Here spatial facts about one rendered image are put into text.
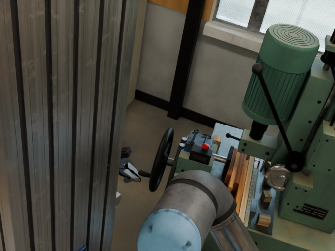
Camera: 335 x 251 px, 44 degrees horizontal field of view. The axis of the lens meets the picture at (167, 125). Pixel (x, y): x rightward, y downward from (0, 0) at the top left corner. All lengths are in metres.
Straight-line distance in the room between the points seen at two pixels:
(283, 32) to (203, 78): 1.82
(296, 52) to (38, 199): 0.93
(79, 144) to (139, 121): 2.61
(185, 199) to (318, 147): 0.71
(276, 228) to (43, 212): 1.15
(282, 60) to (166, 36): 1.88
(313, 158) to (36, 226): 0.96
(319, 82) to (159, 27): 1.92
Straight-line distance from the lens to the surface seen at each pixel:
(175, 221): 0.76
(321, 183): 1.63
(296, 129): 1.53
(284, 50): 1.36
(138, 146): 3.08
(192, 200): 0.80
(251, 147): 1.63
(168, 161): 1.80
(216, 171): 1.70
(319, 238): 1.78
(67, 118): 0.64
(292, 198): 1.56
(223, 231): 0.93
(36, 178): 0.67
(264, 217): 1.70
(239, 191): 1.60
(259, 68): 1.32
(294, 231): 1.75
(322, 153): 1.43
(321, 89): 1.44
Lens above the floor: 2.05
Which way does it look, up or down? 38 degrees down
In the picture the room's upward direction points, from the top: 11 degrees clockwise
